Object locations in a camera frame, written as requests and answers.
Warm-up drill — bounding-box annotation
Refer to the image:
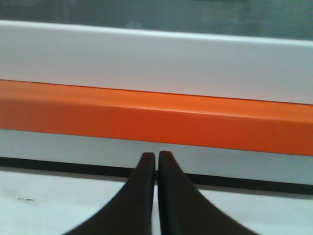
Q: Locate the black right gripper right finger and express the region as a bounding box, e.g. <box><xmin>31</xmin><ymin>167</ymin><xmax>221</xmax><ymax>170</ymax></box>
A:
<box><xmin>158</xmin><ymin>151</ymin><xmax>252</xmax><ymax>235</ymax></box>

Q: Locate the white orange fume hood sash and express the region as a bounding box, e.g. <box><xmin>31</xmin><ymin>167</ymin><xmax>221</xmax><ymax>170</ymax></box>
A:
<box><xmin>0</xmin><ymin>0</ymin><xmax>313</xmax><ymax>194</ymax></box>

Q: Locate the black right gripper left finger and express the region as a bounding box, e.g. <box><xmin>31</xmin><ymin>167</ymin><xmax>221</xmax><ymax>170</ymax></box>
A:
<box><xmin>67</xmin><ymin>153</ymin><xmax>155</xmax><ymax>235</ymax></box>

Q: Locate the white fume hood base cabinet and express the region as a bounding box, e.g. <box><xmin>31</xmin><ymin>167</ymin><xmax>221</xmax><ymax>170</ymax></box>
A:
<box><xmin>0</xmin><ymin>167</ymin><xmax>313</xmax><ymax>235</ymax></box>

